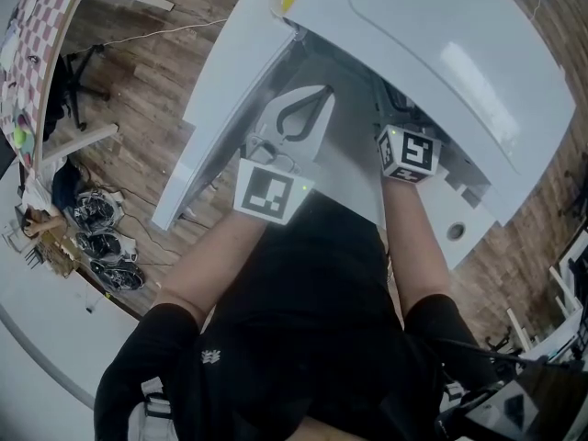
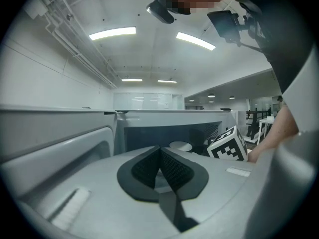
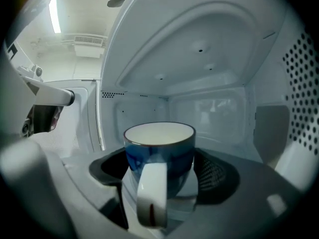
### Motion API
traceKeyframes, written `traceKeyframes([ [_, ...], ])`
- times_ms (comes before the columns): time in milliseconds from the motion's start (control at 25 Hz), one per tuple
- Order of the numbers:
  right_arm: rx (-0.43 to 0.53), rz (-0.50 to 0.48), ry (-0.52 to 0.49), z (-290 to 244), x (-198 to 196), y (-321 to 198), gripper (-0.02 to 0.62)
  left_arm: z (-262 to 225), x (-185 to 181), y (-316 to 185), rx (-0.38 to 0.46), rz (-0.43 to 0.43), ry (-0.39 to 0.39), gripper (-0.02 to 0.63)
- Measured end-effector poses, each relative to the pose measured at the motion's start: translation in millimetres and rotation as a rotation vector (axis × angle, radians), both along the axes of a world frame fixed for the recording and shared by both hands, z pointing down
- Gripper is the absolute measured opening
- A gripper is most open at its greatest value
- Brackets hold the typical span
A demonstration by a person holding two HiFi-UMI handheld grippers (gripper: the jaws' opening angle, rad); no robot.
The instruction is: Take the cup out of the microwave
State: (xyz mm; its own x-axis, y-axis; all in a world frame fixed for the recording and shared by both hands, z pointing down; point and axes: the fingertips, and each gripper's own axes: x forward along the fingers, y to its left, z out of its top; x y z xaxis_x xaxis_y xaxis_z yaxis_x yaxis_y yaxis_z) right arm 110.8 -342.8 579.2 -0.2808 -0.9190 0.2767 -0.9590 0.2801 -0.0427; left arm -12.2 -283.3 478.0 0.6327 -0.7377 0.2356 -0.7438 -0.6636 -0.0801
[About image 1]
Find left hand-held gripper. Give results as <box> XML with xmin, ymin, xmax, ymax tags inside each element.
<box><xmin>232</xmin><ymin>83</ymin><xmax>337</xmax><ymax>227</ymax></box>

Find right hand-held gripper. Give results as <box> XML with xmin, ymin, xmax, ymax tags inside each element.
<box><xmin>376</xmin><ymin>124</ymin><xmax>444</xmax><ymax>185</ymax></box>

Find white microwave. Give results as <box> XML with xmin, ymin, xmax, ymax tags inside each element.
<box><xmin>151</xmin><ymin>0</ymin><xmax>578</xmax><ymax>232</ymax></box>

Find person's right forearm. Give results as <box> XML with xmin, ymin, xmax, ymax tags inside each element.
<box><xmin>380</xmin><ymin>175</ymin><xmax>454</xmax><ymax>316</ymax></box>

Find person's left forearm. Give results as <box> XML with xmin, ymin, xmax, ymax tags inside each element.
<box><xmin>151</xmin><ymin>209</ymin><xmax>270</xmax><ymax>325</ymax></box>

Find person's black clothing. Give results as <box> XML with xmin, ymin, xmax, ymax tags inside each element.
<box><xmin>94</xmin><ymin>190</ymin><xmax>502</xmax><ymax>441</ymax></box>

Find white metal rack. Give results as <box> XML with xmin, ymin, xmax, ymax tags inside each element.
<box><xmin>548</xmin><ymin>232</ymin><xmax>588</xmax><ymax>353</ymax></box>

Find black office chair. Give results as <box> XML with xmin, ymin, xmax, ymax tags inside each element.
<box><xmin>43</xmin><ymin>43</ymin><xmax>111</xmax><ymax>140</ymax></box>

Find black equipment stand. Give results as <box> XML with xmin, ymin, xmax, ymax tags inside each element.
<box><xmin>434</xmin><ymin>354</ymin><xmax>588</xmax><ymax>441</ymax></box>

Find checkered wood-edged table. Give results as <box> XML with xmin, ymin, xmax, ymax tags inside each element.
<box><xmin>0</xmin><ymin>0</ymin><xmax>175</xmax><ymax>174</ymax></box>

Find white cloth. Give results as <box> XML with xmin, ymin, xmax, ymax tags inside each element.
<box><xmin>0</xmin><ymin>29</ymin><xmax>19</xmax><ymax>68</ymax></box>

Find white waist pack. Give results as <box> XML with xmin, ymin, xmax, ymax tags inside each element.
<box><xmin>127</xmin><ymin>377</ymin><xmax>178</xmax><ymax>441</ymax></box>

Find white curved desk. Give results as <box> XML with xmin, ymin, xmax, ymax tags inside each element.
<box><xmin>0</xmin><ymin>165</ymin><xmax>141</xmax><ymax>441</ymax></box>

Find white floor cable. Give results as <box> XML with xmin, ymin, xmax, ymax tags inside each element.
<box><xmin>98</xmin><ymin>18</ymin><xmax>229</xmax><ymax>50</ymax></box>

